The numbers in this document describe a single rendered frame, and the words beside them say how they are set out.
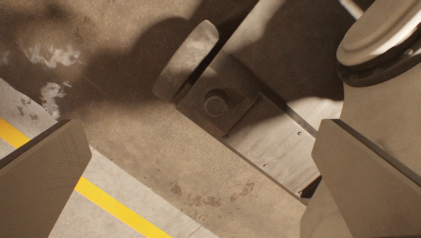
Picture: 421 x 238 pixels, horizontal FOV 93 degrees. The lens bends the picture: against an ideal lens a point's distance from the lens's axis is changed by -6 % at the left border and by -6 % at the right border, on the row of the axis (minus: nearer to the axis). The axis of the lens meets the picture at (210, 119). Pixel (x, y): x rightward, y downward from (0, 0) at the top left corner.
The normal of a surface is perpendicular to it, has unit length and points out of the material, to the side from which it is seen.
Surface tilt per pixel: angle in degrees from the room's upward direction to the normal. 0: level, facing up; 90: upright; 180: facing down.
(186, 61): 12
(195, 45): 31
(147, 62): 0
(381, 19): 90
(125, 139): 0
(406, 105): 90
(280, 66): 0
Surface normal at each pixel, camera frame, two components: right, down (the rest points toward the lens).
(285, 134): -0.06, 0.35
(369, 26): -0.78, -0.60
